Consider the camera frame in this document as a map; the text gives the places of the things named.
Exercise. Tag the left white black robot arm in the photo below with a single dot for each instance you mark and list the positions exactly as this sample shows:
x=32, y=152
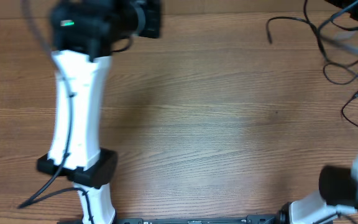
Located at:
x=82, y=37

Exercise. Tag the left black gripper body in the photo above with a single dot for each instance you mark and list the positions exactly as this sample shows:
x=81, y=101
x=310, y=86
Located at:
x=149, y=19

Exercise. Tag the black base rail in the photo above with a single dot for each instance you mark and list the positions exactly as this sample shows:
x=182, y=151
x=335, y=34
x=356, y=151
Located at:
x=249, y=219

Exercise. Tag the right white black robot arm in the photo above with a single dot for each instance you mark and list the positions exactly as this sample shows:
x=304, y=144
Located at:
x=337, y=194

